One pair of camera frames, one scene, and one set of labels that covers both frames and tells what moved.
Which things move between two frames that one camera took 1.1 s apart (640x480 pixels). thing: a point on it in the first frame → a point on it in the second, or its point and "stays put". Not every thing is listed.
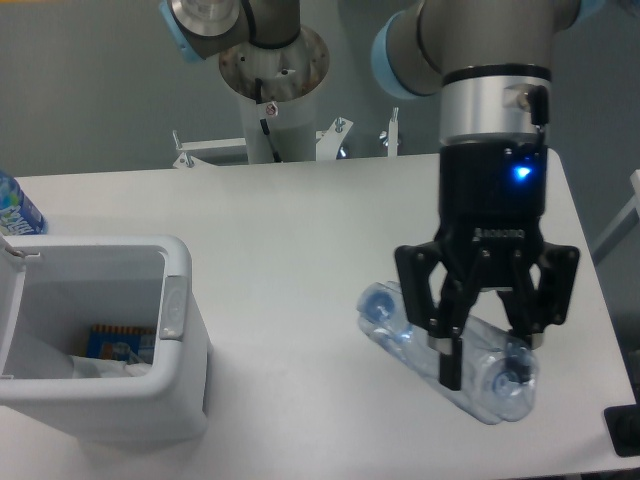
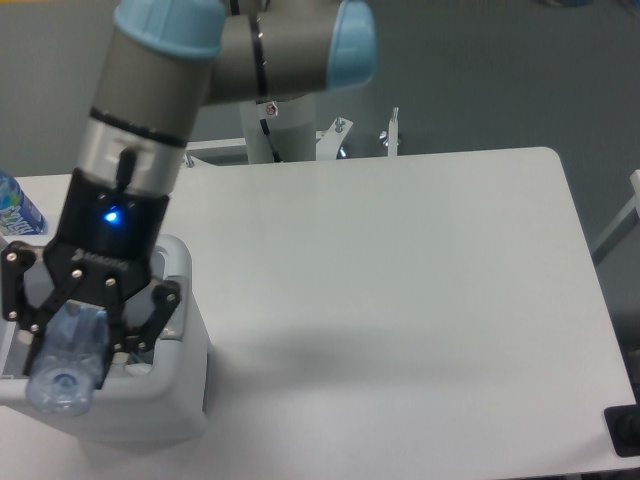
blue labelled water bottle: x=18 y=214 stays put
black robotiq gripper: x=493 y=197 → x=105 y=236
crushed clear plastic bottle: x=500 y=379 → x=69 y=360
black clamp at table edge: x=624 y=426 stays put
